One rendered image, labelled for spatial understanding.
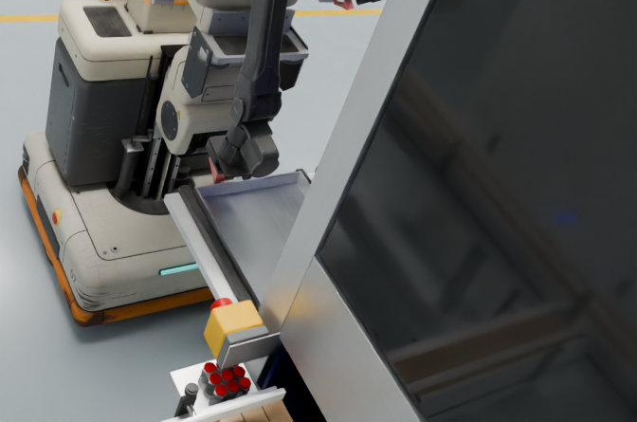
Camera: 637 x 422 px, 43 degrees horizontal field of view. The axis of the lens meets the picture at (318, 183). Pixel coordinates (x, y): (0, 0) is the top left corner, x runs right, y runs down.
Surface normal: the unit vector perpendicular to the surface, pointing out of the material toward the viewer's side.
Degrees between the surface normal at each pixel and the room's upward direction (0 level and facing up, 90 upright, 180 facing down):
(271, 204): 0
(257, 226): 0
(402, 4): 90
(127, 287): 90
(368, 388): 90
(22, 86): 0
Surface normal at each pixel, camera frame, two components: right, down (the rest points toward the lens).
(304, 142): 0.30, -0.72
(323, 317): -0.83, 0.13
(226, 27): 0.47, 0.69
